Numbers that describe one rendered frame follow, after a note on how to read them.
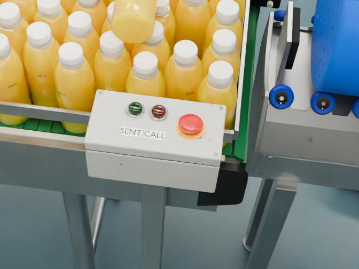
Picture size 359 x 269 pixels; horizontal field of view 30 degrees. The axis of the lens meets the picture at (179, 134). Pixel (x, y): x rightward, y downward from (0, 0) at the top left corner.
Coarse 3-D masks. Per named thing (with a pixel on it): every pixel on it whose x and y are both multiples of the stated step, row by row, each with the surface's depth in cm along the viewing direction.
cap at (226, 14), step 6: (222, 0) 116; (228, 0) 116; (222, 6) 115; (228, 6) 115; (234, 6) 115; (216, 12) 115; (222, 12) 114; (228, 12) 114; (234, 12) 114; (222, 18) 115; (228, 18) 114; (234, 18) 115
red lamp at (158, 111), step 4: (152, 108) 100; (156, 108) 99; (160, 108) 99; (164, 108) 100; (152, 112) 99; (156, 112) 99; (160, 112) 99; (164, 112) 99; (156, 116) 99; (160, 116) 99
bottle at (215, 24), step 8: (216, 16) 116; (208, 24) 118; (216, 24) 116; (224, 24) 115; (232, 24) 115; (240, 24) 117; (208, 32) 118; (240, 32) 118; (208, 40) 119; (240, 40) 119; (240, 48) 122
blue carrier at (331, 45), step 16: (320, 0) 124; (336, 0) 108; (352, 0) 101; (320, 16) 122; (336, 16) 106; (352, 16) 102; (320, 32) 120; (336, 32) 104; (352, 32) 102; (320, 48) 118; (336, 48) 104; (352, 48) 104; (320, 64) 115; (336, 64) 106; (352, 64) 106; (320, 80) 113; (336, 80) 109; (352, 80) 109
